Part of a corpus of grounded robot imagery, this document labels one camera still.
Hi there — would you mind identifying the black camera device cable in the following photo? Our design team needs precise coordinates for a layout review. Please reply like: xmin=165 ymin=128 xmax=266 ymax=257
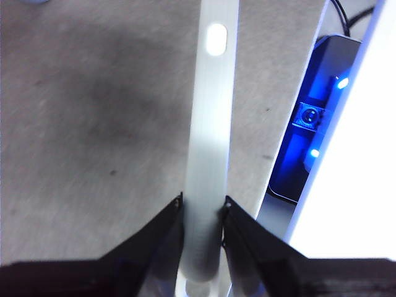
xmin=329 ymin=0 xmax=377 ymax=37

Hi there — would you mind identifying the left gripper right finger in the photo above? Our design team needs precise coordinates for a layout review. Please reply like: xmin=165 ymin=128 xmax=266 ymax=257
xmin=221 ymin=195 xmax=396 ymax=297

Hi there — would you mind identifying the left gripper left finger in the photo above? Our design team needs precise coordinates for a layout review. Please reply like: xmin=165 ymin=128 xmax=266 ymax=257
xmin=0 ymin=192 xmax=186 ymax=297

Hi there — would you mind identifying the sponge cup brush grey handle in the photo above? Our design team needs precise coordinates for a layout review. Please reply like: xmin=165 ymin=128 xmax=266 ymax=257
xmin=175 ymin=0 xmax=241 ymax=297

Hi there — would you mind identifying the dark grey camera device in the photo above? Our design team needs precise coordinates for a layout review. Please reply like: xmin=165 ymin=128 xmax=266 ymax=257
xmin=267 ymin=34 xmax=363 ymax=204

